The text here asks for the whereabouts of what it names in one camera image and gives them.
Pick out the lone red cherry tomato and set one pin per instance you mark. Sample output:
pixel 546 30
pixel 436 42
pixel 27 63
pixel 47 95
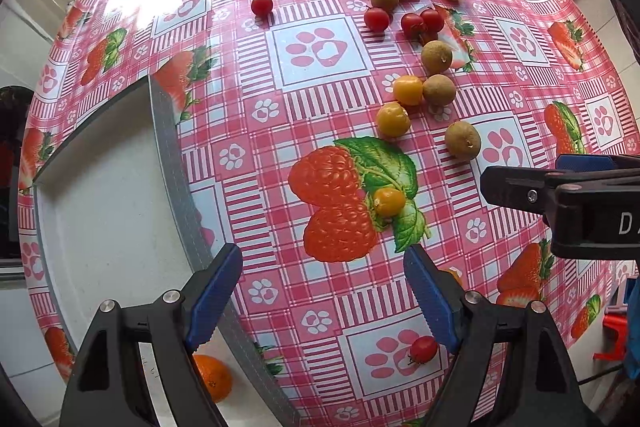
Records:
pixel 261 8

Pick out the red plastic stool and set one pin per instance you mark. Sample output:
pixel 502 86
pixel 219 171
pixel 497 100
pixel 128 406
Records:
pixel 615 328

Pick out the red cherry tomato centre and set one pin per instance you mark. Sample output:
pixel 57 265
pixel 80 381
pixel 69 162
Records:
pixel 376 19

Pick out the grey rectangular tray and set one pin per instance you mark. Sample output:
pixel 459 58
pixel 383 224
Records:
pixel 120 237

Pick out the small yellow tomato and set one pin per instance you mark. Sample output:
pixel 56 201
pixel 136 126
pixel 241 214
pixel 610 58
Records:
pixel 388 202

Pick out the pink strawberry checkered tablecloth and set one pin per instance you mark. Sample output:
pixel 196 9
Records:
pixel 275 121

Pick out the red cherry tomato pair left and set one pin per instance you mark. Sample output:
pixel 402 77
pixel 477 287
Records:
pixel 412 25

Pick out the yellow-brown tomato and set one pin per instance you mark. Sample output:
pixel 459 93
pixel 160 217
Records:
pixel 456 274

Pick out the brown longan mid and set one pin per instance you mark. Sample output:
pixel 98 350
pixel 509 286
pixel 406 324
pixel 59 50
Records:
pixel 436 57

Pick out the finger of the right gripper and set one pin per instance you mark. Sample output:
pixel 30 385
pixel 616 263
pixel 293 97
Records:
pixel 518 188
pixel 590 163

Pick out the red cherry tomato pair right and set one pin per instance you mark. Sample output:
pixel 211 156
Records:
pixel 432 20

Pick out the brown longan beside yellow tomato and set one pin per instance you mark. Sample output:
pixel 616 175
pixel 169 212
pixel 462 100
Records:
pixel 439 90

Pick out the large orange mandarin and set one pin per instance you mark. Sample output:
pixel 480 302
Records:
pixel 215 375

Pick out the yellow tomato beside longan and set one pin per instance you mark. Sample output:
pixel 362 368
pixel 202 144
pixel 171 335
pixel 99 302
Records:
pixel 408 90

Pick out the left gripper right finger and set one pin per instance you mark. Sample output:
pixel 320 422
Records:
pixel 439 297

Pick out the red cherry tomato pair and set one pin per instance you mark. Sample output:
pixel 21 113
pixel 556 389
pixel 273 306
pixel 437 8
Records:
pixel 432 20
pixel 412 25

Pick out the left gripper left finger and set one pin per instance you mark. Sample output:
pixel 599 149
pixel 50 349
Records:
pixel 206 295

